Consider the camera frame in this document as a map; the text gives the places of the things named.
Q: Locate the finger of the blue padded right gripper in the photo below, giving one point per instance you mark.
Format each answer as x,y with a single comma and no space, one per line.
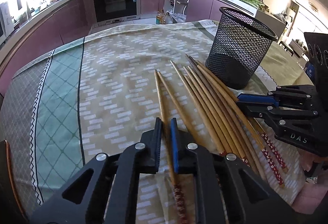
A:
257,98

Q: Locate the yellow cloth with text border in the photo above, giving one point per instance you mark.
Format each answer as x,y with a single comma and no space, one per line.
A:
277,68

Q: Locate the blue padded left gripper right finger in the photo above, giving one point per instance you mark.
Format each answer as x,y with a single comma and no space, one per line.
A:
183,158

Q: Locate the right human hand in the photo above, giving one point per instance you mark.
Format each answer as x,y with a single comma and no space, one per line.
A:
307,158

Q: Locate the white microwave oven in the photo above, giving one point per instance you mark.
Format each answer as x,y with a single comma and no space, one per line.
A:
6,22

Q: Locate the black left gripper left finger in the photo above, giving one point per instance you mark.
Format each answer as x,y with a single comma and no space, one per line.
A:
151,152

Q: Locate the patterned beige green tablecloth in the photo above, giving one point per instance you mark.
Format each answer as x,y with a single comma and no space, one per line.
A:
63,105

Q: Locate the pink sleeve forearm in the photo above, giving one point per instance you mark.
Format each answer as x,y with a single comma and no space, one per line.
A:
309,197

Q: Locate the black mesh utensil holder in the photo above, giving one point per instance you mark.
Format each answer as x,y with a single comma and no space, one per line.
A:
240,44

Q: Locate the dark sauce bottle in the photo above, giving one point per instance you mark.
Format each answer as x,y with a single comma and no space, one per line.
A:
168,19

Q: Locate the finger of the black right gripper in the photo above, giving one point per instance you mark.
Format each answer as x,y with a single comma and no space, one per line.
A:
256,109

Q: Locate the cooking oil bottle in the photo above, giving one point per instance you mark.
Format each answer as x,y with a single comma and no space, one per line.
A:
160,17

